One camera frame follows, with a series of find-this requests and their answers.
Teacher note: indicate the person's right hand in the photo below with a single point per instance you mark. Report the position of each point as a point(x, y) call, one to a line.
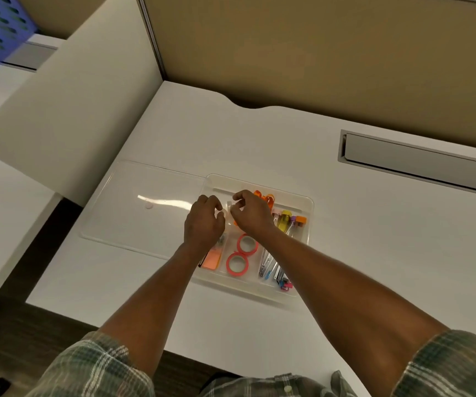
point(256, 214)

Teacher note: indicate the person's left hand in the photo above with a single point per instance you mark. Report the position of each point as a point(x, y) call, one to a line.
point(202, 229)

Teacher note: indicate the bag of coloured paper clips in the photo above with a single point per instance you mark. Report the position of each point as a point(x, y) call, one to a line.
point(220, 242)

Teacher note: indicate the small beige tape roll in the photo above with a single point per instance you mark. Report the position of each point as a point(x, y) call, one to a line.
point(228, 212)

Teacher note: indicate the yellow tube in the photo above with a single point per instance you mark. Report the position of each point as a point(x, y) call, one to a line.
point(285, 217)

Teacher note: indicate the pink sticky note pad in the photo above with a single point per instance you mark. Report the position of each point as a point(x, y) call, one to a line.
point(212, 260)

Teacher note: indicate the pink tape roll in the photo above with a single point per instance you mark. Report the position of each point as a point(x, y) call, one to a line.
point(228, 264)
point(240, 245)

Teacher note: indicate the clear tube purple cap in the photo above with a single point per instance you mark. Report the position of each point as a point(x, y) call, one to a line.
point(292, 221)

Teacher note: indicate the clear tube orange cap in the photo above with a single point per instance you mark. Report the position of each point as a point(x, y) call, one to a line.
point(300, 221)

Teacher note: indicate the clear plastic organizer box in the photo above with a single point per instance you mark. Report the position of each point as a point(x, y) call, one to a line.
point(304, 210)

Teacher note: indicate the plain silver stapler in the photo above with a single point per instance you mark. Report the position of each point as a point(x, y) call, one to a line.
point(277, 272)

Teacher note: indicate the clear plastic lid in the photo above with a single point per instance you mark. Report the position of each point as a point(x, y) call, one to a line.
point(138, 219)

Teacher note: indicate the person's left forearm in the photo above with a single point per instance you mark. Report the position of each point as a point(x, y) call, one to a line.
point(151, 314)

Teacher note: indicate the person's right forearm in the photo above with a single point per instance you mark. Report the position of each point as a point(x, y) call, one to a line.
point(353, 318)

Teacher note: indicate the white desk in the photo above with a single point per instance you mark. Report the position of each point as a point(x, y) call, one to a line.
point(242, 136)
point(2, 210)

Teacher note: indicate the white divider panel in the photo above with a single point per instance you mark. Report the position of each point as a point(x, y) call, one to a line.
point(80, 111)

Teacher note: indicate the tan partition panel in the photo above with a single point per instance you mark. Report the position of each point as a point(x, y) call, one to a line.
point(64, 12)
point(325, 57)

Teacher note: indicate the green plaid shirt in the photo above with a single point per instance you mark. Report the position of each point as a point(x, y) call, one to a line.
point(89, 367)

